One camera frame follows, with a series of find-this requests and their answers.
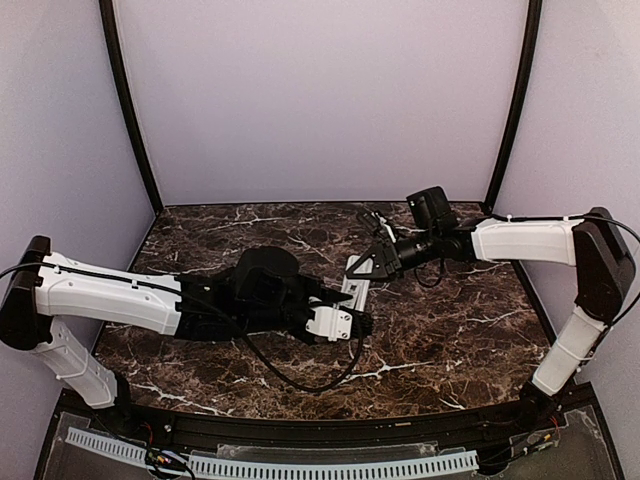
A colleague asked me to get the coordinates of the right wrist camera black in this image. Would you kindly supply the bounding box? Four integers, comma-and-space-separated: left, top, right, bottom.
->
406, 186, 458, 231

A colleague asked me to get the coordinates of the left camera black cable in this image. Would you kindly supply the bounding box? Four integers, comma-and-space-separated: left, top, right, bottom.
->
239, 309, 366, 394

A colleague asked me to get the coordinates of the white remote control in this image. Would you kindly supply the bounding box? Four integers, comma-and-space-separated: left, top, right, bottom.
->
339, 255, 373, 312

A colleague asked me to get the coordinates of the right black frame post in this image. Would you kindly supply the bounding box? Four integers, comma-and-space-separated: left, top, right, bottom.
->
483, 0, 543, 213

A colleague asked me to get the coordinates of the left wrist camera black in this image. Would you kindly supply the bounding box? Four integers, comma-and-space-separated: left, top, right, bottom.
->
232, 246, 299, 306

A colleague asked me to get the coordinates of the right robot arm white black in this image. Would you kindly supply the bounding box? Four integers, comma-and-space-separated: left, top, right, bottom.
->
346, 208, 636, 397

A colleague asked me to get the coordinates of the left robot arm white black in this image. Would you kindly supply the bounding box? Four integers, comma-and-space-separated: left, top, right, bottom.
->
1, 236, 373, 410

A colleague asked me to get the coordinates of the black frame post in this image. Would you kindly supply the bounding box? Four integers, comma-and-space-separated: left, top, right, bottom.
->
483, 0, 543, 213
98, 0, 164, 216

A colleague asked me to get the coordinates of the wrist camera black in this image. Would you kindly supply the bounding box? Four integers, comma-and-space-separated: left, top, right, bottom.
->
232, 246, 299, 306
406, 186, 458, 231

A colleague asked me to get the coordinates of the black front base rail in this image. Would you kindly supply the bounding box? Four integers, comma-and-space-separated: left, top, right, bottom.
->
86, 401, 560, 450

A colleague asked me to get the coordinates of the left black frame post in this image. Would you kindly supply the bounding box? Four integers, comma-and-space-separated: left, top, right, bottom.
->
98, 0, 164, 216

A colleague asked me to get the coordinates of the white slotted cable duct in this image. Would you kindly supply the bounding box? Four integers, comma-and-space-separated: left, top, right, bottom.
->
65, 427, 479, 479

